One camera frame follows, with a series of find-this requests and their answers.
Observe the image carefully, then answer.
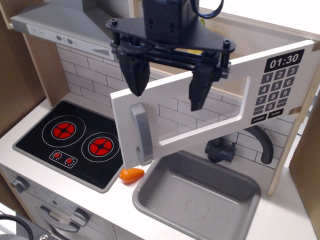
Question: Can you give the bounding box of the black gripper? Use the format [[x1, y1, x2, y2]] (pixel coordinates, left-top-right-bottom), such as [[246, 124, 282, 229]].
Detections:
[[106, 0, 236, 111]]

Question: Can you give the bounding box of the white toy microwave door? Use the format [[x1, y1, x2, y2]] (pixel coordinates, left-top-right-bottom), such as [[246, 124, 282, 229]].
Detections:
[[110, 40, 320, 169]]

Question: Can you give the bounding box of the dark grey toy faucet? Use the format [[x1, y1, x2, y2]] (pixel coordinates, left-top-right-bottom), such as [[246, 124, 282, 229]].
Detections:
[[205, 126, 274, 165]]

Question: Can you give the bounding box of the orange toy carrot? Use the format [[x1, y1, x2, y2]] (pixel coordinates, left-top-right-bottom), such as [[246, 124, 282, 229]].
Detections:
[[118, 168, 145, 184]]

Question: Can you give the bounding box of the black toy stove top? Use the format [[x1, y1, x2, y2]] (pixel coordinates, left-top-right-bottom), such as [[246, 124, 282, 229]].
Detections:
[[13, 100, 123, 193]]

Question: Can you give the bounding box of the grey range hood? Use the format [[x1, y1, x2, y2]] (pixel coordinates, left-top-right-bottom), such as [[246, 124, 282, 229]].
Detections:
[[10, 0, 129, 61]]

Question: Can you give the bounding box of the grey toy sink basin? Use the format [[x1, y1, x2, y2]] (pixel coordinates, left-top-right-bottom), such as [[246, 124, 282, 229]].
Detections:
[[132, 151, 261, 240]]

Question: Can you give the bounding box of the brown cardboard panel right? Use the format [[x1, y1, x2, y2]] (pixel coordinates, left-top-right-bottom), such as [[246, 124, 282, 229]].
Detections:
[[289, 97, 320, 238]]

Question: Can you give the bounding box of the grey oven knob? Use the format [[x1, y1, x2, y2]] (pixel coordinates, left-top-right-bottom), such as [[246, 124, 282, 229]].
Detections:
[[12, 176, 30, 193]]

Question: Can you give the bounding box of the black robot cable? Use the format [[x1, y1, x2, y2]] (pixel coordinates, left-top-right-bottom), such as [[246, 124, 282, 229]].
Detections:
[[189, 0, 225, 20]]

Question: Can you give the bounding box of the grey microwave door handle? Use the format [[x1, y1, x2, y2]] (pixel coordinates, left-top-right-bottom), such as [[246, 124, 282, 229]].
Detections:
[[129, 102, 153, 166]]

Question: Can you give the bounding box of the black braided cable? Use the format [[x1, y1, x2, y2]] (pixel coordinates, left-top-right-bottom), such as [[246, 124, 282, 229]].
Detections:
[[0, 214, 34, 240]]

